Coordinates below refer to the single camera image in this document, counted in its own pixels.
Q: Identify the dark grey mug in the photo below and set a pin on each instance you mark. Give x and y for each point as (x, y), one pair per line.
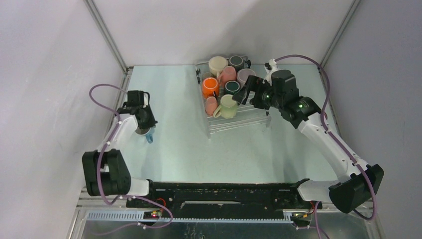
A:
(237, 62)

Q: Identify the pink ribbed mug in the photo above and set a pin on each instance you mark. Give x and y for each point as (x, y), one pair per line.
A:
(227, 74)

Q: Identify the clear acrylic dish rack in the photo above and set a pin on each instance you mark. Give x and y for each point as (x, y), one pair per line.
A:
(246, 114)

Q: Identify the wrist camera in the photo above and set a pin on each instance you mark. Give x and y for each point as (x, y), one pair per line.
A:
(136, 98)
(270, 67)

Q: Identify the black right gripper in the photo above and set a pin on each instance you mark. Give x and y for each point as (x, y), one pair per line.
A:
(253, 84)

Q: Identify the light green mug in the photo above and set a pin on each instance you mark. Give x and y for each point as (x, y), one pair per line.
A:
(227, 108)

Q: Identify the small salmon pink mug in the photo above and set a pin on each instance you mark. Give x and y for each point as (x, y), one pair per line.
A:
(211, 105)

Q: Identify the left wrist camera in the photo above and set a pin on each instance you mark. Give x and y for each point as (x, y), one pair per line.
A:
(136, 98)

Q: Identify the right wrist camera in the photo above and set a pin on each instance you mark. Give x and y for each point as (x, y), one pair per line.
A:
(270, 67)

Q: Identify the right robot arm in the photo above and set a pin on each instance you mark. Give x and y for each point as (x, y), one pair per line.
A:
(356, 182)

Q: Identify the dark teal mug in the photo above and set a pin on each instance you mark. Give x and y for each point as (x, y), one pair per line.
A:
(231, 87)

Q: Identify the cream beige mug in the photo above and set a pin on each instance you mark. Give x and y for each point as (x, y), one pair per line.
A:
(217, 64)

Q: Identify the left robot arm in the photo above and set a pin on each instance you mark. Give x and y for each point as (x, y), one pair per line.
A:
(107, 160)

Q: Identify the light blue mug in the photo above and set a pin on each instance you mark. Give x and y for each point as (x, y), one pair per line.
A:
(147, 133)

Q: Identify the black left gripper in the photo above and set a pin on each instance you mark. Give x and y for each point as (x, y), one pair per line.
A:
(152, 122)

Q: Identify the orange mug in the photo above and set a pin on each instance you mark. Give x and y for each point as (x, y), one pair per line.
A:
(210, 87)

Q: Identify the mauve grey mug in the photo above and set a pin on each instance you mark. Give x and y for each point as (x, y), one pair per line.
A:
(242, 76)

